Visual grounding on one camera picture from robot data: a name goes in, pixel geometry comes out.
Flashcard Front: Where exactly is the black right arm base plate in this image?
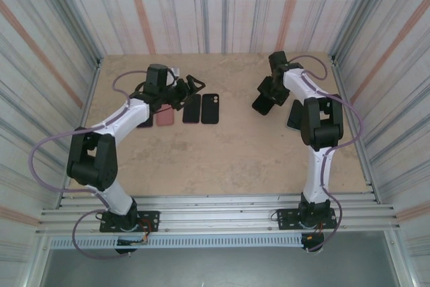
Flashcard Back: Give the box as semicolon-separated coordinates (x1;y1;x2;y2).
277;208;338;231

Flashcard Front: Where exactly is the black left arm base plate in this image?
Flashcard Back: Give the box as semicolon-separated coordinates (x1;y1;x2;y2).
99;211;160;233

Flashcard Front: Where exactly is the aluminium front rail frame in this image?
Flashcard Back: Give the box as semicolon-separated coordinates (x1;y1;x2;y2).
35;194;402;238

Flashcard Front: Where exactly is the grey metal panel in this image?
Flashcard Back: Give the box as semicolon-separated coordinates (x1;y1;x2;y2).
40;248;402;287

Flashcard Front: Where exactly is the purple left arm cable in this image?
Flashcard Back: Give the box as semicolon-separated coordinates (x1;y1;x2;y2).
28;69;148;259

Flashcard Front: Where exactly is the pink phone case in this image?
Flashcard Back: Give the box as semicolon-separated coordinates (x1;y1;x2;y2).
156;104;175;126

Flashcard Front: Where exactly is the black connector box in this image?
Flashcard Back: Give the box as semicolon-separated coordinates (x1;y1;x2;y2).
301;233;326;254
115;239;139;255

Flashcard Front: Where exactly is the aluminium side rail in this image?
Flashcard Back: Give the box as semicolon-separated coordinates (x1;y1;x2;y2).
55;56;103;209
330;53;382;204

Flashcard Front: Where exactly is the slotted grey cable tray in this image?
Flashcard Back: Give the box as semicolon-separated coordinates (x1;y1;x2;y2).
49;235;303;249

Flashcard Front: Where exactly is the black smartphone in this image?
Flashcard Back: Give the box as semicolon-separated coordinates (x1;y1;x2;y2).
286;99;303;130
252;93;273;116

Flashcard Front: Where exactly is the black phone case camera cutout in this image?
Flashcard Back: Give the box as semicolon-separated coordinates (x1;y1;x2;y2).
200;93;221;125

